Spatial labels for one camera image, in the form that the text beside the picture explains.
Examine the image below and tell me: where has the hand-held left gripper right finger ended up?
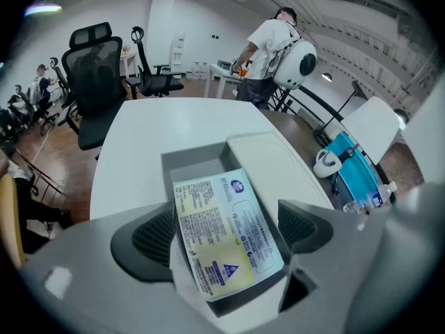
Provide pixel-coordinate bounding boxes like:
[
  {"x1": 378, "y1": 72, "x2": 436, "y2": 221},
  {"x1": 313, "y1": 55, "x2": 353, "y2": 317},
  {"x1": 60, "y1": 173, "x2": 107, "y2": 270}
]
[{"x1": 222, "y1": 182, "x2": 445, "y2": 334}]

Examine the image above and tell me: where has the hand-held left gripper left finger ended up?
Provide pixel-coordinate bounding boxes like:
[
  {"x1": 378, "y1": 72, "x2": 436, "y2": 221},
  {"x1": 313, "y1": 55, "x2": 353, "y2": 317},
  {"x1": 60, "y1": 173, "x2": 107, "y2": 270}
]
[{"x1": 20, "y1": 201, "x2": 230, "y2": 334}]

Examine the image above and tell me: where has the white printed label packet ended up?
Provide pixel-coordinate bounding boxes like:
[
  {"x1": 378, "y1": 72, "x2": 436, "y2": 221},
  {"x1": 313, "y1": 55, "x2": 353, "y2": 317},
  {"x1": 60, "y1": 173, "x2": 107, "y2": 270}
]
[{"x1": 169, "y1": 168, "x2": 289, "y2": 304}]

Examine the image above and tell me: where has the crumpled clear plastic bottle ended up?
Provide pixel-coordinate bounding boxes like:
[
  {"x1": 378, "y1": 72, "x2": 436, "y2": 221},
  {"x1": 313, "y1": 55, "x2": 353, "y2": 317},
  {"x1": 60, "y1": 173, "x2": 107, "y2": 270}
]
[{"x1": 342, "y1": 200, "x2": 371, "y2": 216}]

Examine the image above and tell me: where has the clear blue-label water bottle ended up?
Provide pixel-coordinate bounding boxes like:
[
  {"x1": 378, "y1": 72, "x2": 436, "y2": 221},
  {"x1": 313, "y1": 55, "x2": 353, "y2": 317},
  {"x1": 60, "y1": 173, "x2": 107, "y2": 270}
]
[{"x1": 366, "y1": 181, "x2": 398, "y2": 209}]

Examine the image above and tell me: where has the blue plastic bin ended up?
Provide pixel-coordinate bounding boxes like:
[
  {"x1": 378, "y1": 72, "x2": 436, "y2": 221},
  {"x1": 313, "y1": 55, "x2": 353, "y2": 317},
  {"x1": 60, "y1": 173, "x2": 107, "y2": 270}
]
[{"x1": 325, "y1": 132, "x2": 380, "y2": 208}]

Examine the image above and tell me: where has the white kettle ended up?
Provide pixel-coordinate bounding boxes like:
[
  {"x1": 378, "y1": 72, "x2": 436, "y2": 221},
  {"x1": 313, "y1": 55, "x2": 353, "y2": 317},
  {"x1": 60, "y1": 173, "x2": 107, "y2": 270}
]
[{"x1": 312, "y1": 148, "x2": 343, "y2": 179}]

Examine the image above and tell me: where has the light wooden chair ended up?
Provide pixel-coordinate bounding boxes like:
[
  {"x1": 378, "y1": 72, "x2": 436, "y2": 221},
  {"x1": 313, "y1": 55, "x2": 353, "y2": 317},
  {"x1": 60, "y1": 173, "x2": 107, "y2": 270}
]
[{"x1": 0, "y1": 174, "x2": 27, "y2": 269}]

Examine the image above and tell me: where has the white drawer case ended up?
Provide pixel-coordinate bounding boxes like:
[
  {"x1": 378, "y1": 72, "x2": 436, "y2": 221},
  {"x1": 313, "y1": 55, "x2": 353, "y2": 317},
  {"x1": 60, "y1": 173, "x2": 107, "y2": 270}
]
[{"x1": 225, "y1": 132, "x2": 334, "y2": 211}]

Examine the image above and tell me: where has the white trapezoid lampshade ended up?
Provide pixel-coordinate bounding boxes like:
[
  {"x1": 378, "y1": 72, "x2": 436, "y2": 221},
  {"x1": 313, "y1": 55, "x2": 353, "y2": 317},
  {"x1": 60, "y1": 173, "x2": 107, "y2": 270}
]
[{"x1": 340, "y1": 95, "x2": 401, "y2": 166}]

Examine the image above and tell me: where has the grey plastic drawer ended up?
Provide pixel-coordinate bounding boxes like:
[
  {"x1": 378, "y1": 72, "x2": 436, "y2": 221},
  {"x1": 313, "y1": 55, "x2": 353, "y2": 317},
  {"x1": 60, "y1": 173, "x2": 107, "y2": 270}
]
[{"x1": 160, "y1": 141, "x2": 244, "y2": 208}]

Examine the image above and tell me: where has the white dome backpack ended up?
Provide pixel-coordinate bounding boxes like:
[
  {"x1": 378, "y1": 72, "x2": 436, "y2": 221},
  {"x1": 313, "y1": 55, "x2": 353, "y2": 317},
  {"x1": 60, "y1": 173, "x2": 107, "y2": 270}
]
[{"x1": 269, "y1": 38, "x2": 318, "y2": 90}]

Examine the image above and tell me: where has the black mesh wide-headrest office chair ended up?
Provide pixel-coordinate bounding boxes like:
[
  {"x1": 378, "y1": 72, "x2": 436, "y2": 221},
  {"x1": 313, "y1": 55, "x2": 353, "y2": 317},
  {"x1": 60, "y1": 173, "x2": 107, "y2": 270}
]
[{"x1": 57, "y1": 22, "x2": 131, "y2": 161}]

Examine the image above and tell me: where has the black hooked-headrest office chair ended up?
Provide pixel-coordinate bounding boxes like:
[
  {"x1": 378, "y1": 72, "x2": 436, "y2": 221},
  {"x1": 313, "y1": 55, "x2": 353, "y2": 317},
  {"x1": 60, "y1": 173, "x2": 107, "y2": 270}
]
[{"x1": 124, "y1": 26, "x2": 184, "y2": 99}]

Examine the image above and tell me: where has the white desk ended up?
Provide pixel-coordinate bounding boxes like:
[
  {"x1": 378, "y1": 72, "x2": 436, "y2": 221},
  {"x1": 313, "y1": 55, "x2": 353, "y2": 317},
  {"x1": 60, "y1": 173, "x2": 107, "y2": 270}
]
[{"x1": 204, "y1": 63, "x2": 244, "y2": 100}]

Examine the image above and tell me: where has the small wooden side table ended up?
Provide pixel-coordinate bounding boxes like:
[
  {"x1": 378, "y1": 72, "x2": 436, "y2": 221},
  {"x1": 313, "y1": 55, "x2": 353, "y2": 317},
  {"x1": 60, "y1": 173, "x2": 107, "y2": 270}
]
[{"x1": 120, "y1": 52, "x2": 138, "y2": 79}]

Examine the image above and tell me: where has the white water dispenser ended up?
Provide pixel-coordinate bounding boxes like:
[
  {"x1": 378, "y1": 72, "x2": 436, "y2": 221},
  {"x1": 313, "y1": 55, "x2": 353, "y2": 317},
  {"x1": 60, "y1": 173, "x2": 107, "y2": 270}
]
[{"x1": 170, "y1": 31, "x2": 186, "y2": 79}]

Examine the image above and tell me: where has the long ceiling light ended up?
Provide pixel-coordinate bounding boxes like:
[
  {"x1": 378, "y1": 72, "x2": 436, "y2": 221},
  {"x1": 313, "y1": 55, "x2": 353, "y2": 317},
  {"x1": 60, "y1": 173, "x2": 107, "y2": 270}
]
[{"x1": 24, "y1": 4, "x2": 63, "y2": 17}]

